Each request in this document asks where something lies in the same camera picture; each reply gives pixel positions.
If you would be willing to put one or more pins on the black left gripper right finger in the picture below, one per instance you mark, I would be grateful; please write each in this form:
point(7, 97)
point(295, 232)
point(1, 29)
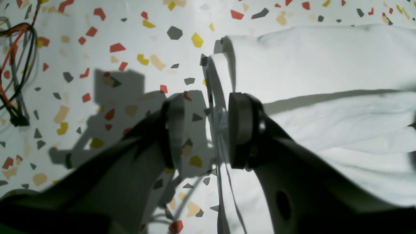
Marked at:
point(304, 194)

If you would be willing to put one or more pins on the white T-shirt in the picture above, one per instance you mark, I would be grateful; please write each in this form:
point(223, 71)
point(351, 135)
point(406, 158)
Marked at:
point(345, 93)

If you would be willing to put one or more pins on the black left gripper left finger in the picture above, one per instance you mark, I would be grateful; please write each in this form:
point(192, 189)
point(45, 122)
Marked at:
point(109, 193)

